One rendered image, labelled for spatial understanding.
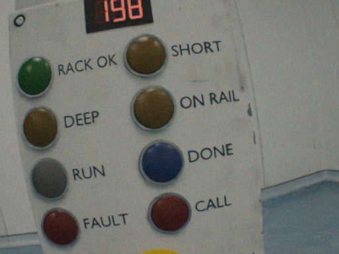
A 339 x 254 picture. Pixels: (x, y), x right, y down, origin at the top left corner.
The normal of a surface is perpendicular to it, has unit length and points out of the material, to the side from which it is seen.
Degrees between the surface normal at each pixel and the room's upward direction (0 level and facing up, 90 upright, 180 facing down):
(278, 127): 90
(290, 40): 90
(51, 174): 87
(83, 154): 90
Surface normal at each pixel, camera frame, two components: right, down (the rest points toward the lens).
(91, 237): 0.19, 0.03
